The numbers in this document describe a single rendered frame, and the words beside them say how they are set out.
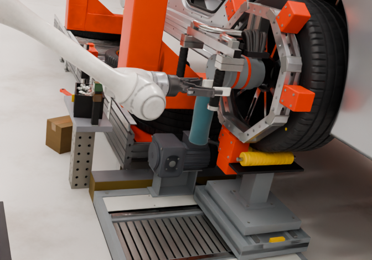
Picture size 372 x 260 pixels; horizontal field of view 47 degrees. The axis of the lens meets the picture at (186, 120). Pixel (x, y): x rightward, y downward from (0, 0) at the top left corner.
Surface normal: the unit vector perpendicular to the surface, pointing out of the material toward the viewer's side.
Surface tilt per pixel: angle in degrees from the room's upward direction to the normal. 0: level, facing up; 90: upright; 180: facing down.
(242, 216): 0
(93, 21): 90
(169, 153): 90
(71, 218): 0
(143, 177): 0
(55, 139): 90
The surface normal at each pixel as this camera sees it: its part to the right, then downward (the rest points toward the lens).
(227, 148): -0.91, -0.01
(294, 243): 0.37, 0.38
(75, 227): 0.16, -0.93
